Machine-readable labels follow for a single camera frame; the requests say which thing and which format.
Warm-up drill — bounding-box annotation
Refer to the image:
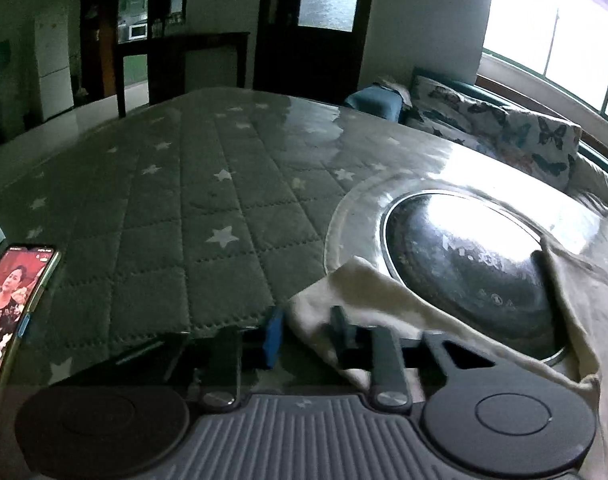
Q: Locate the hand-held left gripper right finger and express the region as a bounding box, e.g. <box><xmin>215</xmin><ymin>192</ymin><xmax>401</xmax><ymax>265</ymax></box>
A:
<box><xmin>329</xmin><ymin>305</ymin><xmax>495</xmax><ymax>411</ymax></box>

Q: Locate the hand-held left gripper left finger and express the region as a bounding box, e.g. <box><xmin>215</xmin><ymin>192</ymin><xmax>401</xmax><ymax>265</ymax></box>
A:
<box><xmin>116</xmin><ymin>305</ymin><xmax>287</xmax><ymax>411</ymax></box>

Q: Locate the cream garment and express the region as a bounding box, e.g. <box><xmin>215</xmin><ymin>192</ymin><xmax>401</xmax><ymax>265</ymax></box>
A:
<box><xmin>286</xmin><ymin>237</ymin><xmax>608</xmax><ymax>480</ymax></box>

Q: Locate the round black induction cooktop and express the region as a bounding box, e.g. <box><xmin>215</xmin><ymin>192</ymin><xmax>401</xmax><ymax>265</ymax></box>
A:
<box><xmin>381</xmin><ymin>190</ymin><xmax>580</xmax><ymax>366</ymax></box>

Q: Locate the grey quilted star table cover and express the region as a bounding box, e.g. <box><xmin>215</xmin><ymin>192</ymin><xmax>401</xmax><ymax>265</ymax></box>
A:
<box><xmin>0</xmin><ymin>87</ymin><xmax>608</xmax><ymax>411</ymax></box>

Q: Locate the blue covered sofa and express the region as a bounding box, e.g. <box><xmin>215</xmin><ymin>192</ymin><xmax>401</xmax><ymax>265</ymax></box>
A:
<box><xmin>344</xmin><ymin>67</ymin><xmax>608</xmax><ymax>221</ymax></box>

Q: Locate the pale cloth on sofa armrest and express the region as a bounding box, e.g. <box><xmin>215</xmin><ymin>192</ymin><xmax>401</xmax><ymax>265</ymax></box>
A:
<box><xmin>374</xmin><ymin>77</ymin><xmax>409</xmax><ymax>98</ymax></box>

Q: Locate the long butterfly print pillow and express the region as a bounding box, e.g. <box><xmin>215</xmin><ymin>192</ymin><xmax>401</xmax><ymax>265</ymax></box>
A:
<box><xmin>411</xmin><ymin>76</ymin><xmax>510</xmax><ymax>131</ymax></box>

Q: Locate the smartphone with lit screen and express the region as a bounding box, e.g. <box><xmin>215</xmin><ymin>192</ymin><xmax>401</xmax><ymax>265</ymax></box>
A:
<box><xmin>0</xmin><ymin>244</ymin><xmax>62</xmax><ymax>426</ymax></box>

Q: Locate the square butterfly print pillow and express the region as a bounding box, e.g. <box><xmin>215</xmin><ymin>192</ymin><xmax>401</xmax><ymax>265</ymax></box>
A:
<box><xmin>501</xmin><ymin>110</ymin><xmax>583</xmax><ymax>192</ymax></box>

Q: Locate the dark wooden cabinet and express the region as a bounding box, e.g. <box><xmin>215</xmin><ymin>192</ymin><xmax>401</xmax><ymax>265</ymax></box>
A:
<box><xmin>114</xmin><ymin>32</ymin><xmax>252</xmax><ymax>118</ymax></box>

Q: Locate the dark door with frosted glass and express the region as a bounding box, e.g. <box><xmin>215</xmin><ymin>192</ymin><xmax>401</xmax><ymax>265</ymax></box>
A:
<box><xmin>254</xmin><ymin>0</ymin><xmax>379</xmax><ymax>106</ymax></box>

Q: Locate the plain white pillow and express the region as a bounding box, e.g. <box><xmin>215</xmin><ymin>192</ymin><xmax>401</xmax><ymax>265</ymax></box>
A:
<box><xmin>569</xmin><ymin>152</ymin><xmax>608</xmax><ymax>216</ymax></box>

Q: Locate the white refrigerator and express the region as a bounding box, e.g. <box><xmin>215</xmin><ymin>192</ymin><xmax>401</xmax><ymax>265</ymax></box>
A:
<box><xmin>34</xmin><ymin>7</ymin><xmax>77</xmax><ymax>121</ymax></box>

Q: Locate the green framed window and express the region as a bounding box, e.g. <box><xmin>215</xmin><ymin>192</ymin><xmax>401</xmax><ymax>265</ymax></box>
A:
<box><xmin>476</xmin><ymin>0</ymin><xmax>608</xmax><ymax>136</ymax></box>

